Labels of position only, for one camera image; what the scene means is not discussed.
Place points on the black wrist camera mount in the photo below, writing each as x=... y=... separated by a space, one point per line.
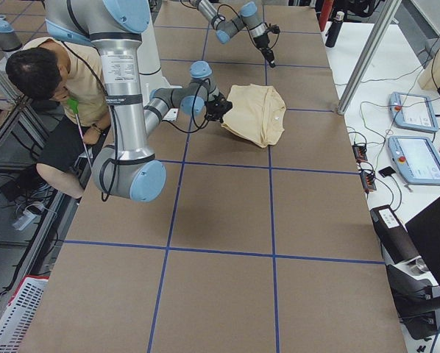
x=273 y=28

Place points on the upper blue teach pendant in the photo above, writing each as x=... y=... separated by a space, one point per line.
x=413 y=111

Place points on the lower blue teach pendant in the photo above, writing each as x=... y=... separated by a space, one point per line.
x=415 y=158

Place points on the third robot arm at edge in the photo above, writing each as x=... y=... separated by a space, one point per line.
x=9 y=41

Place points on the black monitor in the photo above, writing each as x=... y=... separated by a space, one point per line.
x=424 y=231

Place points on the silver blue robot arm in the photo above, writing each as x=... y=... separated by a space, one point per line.
x=128 y=168
x=227 y=23

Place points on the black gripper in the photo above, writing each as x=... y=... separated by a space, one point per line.
x=263 y=44
x=218 y=109

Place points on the blue teach pendant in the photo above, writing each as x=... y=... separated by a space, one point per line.
x=415 y=158
x=413 y=111

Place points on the white power strip on floor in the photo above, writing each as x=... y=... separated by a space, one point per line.
x=28 y=216

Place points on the white plastic basket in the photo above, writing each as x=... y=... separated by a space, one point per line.
x=20 y=311

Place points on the aluminium frame post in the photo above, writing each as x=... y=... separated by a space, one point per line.
x=376 y=35

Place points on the black water bottle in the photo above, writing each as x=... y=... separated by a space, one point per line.
x=334 y=29

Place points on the beige long sleeve shirt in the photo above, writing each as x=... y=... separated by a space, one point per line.
x=257 y=114

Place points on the black box with label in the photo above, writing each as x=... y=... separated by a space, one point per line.
x=395 y=242

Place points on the orange black electronics board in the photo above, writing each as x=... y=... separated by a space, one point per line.
x=359 y=152

